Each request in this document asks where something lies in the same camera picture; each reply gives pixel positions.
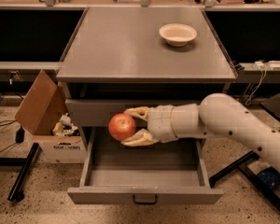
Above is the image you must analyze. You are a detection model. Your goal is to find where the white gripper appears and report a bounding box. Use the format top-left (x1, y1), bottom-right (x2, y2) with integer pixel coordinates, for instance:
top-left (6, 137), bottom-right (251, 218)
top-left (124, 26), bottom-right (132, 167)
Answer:
top-left (121, 105), bottom-right (177, 147)

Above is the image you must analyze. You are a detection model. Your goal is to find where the red apple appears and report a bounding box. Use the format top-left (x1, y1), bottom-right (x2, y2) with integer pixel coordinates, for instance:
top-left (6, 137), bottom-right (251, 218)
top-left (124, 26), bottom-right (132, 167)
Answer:
top-left (108, 113), bottom-right (136, 141)

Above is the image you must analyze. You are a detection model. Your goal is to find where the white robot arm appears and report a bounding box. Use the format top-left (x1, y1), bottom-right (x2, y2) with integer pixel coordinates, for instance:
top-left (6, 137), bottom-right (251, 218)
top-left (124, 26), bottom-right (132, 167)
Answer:
top-left (121, 93), bottom-right (280, 173)

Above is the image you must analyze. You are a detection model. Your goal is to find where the open grey middle drawer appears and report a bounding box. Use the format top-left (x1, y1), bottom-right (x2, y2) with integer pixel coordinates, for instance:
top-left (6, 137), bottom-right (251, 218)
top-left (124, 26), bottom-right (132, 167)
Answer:
top-left (67, 128), bottom-right (223, 205)

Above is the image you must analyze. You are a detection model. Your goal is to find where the closed grey top drawer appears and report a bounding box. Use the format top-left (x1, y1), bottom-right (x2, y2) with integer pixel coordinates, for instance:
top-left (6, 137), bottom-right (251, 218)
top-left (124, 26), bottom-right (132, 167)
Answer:
top-left (65, 99), bottom-right (201, 127)

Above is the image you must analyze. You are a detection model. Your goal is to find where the grey drawer cabinet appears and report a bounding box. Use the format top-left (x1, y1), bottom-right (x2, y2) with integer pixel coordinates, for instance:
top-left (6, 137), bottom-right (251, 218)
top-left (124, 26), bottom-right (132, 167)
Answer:
top-left (57, 7), bottom-right (236, 141)

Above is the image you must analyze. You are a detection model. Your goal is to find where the white paper bowl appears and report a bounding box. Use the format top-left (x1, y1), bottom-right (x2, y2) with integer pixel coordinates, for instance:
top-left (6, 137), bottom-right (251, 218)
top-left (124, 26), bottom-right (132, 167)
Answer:
top-left (159, 23), bottom-right (197, 48)

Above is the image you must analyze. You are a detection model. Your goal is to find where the open cardboard box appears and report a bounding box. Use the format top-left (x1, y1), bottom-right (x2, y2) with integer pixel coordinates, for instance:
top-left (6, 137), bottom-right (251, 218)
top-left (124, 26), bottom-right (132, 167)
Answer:
top-left (15, 70), bottom-right (87, 163)

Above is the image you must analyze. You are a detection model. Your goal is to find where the blue plastic object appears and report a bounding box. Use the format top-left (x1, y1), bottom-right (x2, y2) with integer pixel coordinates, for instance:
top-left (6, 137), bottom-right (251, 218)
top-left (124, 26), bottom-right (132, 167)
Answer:
top-left (257, 167), bottom-right (280, 190)

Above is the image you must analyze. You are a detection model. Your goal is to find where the white power strip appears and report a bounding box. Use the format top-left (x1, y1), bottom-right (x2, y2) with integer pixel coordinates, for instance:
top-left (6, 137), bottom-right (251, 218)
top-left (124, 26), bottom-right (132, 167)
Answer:
top-left (268, 61), bottom-right (280, 69)

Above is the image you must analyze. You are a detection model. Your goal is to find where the black frame right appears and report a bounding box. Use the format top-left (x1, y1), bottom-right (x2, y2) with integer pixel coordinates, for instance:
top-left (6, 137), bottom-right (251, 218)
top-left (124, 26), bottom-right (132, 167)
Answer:
top-left (209, 151), bottom-right (280, 213)

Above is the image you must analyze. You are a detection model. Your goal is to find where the black power adapter with cable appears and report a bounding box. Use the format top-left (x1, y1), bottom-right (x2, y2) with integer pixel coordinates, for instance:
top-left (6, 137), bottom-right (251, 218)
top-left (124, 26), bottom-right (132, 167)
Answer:
top-left (0, 120), bottom-right (25, 154)

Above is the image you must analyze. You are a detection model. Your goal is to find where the black table leg frame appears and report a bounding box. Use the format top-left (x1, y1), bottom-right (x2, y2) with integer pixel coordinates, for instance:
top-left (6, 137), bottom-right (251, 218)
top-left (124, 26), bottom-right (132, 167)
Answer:
top-left (0, 143), bottom-right (39, 203)

